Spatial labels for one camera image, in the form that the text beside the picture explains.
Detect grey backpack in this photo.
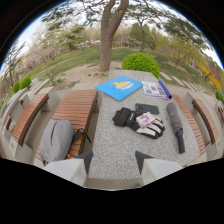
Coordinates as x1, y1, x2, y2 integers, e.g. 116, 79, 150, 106
39, 118, 92, 166

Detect folded grey umbrella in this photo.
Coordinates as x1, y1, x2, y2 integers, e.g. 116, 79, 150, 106
166, 102, 186, 154

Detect small purple tissue packet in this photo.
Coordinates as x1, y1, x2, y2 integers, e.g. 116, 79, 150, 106
135, 111, 157, 129

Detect black and white gloves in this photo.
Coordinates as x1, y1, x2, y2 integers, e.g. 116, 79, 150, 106
112, 107, 166, 140

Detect wooden slatted bench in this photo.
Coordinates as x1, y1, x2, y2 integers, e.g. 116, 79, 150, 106
191, 97, 220, 146
171, 93, 207, 157
10, 92, 50, 147
34, 88, 99, 162

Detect open magazine with purple edge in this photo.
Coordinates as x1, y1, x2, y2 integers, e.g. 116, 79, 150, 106
141, 79, 173, 101

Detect blue book with duck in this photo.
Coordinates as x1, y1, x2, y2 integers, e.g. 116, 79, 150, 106
95, 75, 144, 102

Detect small round green bush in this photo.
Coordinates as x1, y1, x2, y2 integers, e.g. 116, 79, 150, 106
12, 81, 21, 94
19, 76, 33, 90

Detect round trimmed green bush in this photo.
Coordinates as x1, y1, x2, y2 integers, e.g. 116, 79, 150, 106
121, 52, 161, 80

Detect large tree trunk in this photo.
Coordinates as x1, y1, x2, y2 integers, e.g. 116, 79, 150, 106
98, 0, 130, 72

